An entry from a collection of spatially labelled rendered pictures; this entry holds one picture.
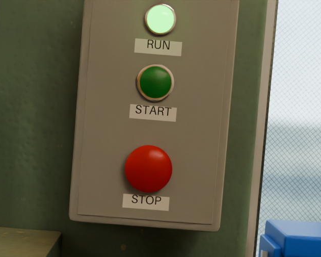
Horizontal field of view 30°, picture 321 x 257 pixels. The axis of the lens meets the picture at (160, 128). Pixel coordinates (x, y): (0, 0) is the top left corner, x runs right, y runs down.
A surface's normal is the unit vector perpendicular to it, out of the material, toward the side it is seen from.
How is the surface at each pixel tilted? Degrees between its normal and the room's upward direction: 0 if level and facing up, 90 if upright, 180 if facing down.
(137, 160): 85
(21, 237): 0
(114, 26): 90
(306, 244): 90
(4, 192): 90
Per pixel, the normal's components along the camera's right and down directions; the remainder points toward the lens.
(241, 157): 0.01, 0.05
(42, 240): 0.08, -1.00
